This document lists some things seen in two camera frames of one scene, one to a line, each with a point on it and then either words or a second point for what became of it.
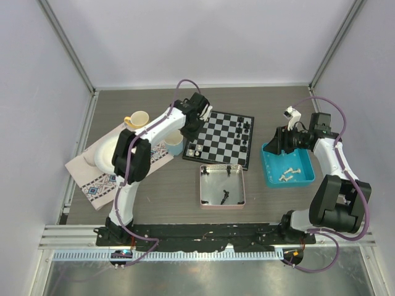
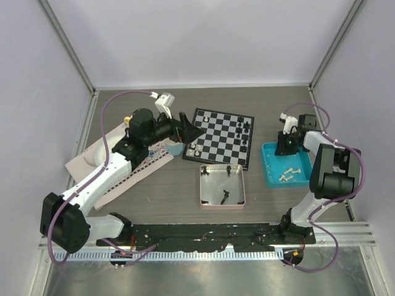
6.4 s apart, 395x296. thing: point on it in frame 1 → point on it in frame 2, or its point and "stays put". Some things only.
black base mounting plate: [205, 237] stays put
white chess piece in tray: [282, 177] stays put
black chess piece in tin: [226, 195] stays put
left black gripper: [191, 136] → [191, 132]
